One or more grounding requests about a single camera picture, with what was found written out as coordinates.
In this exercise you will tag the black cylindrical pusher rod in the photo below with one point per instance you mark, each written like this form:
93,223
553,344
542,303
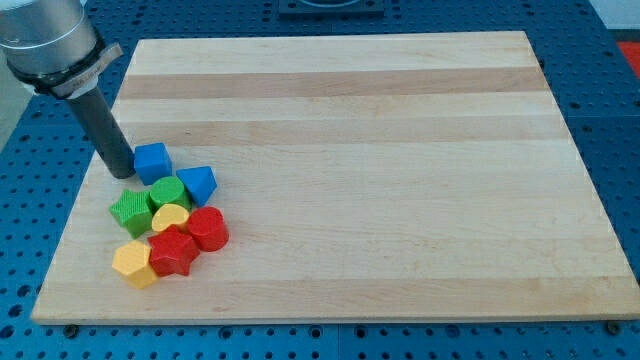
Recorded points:
95,117

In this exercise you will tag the blue cube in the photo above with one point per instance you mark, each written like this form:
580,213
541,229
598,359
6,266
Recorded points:
152,162

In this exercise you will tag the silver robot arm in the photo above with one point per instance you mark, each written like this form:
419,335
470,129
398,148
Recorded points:
52,47

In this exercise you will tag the green star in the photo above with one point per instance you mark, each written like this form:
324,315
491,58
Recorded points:
133,211

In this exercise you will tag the red star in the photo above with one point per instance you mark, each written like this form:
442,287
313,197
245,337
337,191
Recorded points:
172,253

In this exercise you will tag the green cylinder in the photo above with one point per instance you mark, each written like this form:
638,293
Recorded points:
169,190

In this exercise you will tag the blue triangular prism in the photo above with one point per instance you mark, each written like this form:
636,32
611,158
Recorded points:
200,183

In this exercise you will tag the yellow hexagon block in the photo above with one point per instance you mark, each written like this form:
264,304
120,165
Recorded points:
132,262

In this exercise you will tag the red cylinder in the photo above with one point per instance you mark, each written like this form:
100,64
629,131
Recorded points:
208,228

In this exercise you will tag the wooden board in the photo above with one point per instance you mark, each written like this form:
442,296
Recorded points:
367,178

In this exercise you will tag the red object at edge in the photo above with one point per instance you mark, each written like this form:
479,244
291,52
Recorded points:
631,52

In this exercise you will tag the dark square base plate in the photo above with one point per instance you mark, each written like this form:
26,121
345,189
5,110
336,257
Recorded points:
290,8

